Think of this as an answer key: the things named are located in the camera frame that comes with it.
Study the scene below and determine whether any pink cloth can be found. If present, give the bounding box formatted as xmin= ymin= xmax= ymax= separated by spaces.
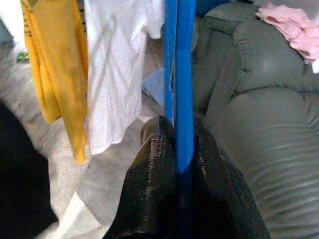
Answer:
xmin=255 ymin=2 xmax=319 ymax=64

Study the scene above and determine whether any white shirt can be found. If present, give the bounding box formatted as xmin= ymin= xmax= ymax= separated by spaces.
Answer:
xmin=83 ymin=0 xmax=166 ymax=155

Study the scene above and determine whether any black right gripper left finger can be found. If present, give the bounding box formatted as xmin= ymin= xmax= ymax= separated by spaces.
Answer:
xmin=104 ymin=115 xmax=177 ymax=239

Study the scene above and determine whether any yellow shirt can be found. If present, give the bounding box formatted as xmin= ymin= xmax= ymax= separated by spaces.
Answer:
xmin=19 ymin=0 xmax=89 ymax=165

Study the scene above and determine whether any grey leather sofa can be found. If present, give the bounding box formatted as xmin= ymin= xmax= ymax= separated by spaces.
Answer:
xmin=193 ymin=0 xmax=319 ymax=239

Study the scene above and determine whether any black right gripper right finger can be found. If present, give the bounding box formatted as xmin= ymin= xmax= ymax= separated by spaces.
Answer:
xmin=177 ymin=117 xmax=271 ymax=239

